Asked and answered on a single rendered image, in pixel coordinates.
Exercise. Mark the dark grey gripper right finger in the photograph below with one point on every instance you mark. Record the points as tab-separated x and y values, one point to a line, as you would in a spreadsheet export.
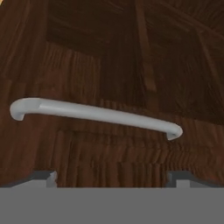
182	178

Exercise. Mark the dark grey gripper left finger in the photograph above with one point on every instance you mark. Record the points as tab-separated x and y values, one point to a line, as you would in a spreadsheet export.
40	179

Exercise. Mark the dark wood cabinet door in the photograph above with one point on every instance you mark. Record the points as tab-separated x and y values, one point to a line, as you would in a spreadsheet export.
87	73

